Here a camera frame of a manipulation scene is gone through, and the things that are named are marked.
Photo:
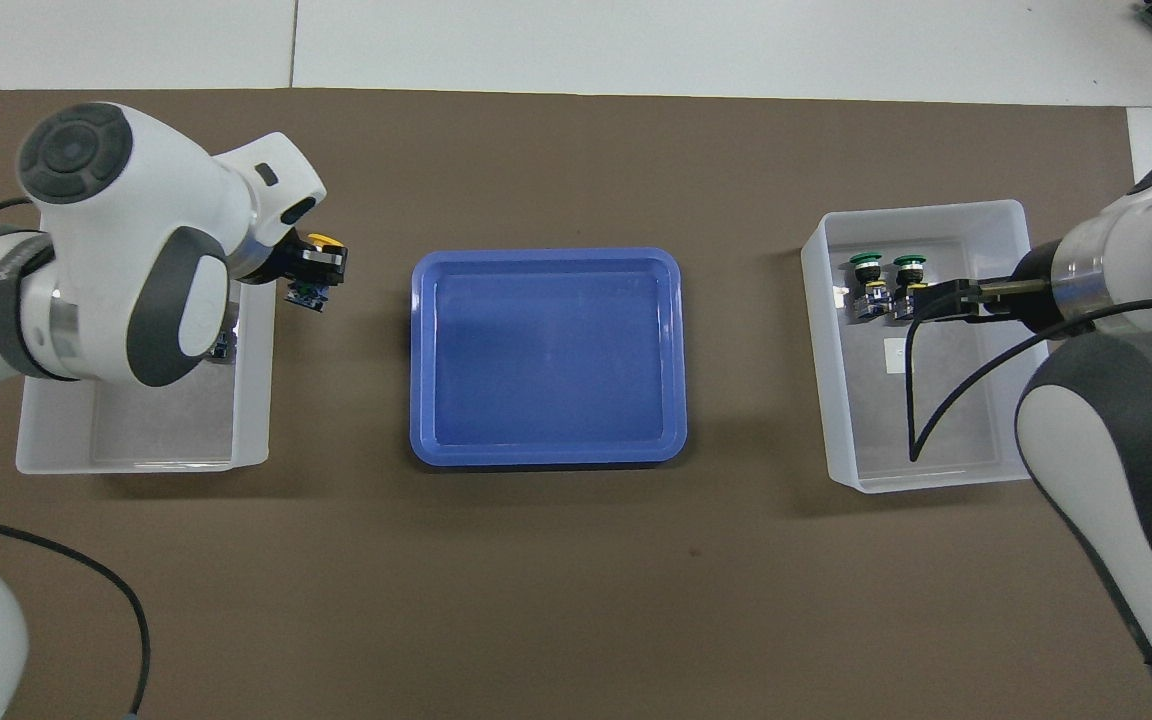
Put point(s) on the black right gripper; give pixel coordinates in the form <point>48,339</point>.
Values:
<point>1041,312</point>

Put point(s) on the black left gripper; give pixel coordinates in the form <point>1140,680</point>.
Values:
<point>274,262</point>

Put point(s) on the yellow push button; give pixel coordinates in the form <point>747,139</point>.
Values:
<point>326,241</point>
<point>224,347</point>

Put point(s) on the green push button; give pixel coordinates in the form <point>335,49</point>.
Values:
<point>909,262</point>
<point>866,262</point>

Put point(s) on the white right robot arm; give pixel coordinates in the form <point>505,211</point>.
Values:
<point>1116,450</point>

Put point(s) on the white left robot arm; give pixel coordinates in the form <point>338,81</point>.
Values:
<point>136,200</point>

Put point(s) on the white paper label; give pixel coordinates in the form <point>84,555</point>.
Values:
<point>893,355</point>

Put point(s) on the translucent white plastic box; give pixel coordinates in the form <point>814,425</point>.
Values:
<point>966,440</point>
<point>166,430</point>

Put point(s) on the blue plastic tray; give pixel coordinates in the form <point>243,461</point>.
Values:
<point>546,360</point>

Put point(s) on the brown table mat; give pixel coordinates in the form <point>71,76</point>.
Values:
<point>576,580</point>

